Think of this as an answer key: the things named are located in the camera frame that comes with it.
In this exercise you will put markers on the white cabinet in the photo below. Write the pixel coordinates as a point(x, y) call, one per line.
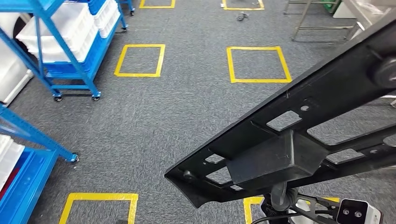
point(343, 10)

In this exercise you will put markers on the blue plastic crate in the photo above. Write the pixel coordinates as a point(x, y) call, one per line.
point(89, 58)
point(34, 185)

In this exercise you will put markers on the steel table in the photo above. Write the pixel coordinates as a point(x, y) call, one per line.
point(325, 28)

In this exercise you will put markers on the small grey floor object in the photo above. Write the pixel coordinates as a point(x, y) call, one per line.
point(243, 16)

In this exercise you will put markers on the black plastic frame part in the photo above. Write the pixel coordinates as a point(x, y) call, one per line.
point(278, 160)

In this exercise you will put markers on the red item in crate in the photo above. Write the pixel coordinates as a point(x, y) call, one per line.
point(7, 185)

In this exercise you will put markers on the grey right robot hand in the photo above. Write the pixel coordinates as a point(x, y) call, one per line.
point(281, 198)

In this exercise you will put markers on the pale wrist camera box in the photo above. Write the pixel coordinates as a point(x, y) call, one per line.
point(355, 213)

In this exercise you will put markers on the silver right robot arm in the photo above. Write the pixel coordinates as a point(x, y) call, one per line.
point(301, 207)

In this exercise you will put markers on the yellow floor tape square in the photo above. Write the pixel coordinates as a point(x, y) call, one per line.
point(99, 196)

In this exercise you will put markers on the blue wheeled shelf rack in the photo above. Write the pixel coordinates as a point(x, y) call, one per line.
point(68, 55)

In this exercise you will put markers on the blue metal shelf rack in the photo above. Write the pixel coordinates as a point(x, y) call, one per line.
point(31, 133)

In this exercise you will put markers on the black camera bracket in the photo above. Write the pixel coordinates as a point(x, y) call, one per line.
point(318, 205)

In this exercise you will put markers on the green crate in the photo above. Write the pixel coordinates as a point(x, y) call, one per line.
point(329, 5)

